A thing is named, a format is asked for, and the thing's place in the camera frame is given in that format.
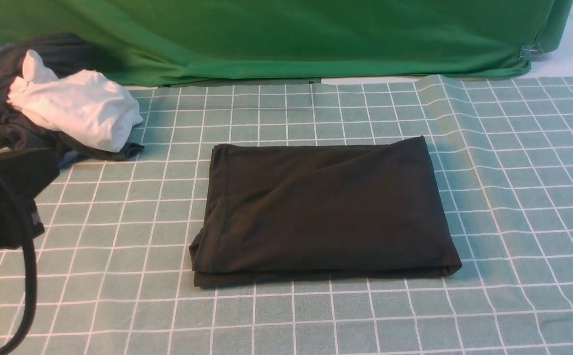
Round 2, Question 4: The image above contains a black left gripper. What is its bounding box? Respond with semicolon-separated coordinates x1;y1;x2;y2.
0;148;60;250

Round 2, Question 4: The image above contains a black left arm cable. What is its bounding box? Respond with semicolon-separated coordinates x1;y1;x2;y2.
0;150;38;355

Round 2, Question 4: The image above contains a green backdrop cloth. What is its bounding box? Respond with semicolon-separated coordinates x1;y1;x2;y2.
0;0;573;87

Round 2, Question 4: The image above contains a green checkered table mat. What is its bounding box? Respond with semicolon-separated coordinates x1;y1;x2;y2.
15;76;573;355

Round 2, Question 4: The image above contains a dark gray long-sleeve shirt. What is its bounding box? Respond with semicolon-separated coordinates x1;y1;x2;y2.
190;136;462;288

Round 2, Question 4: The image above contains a white crumpled garment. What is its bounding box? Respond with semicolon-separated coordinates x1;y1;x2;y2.
7;50;143;153

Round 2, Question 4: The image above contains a metal binder clip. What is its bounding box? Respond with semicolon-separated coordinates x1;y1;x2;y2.
518;42;544;62

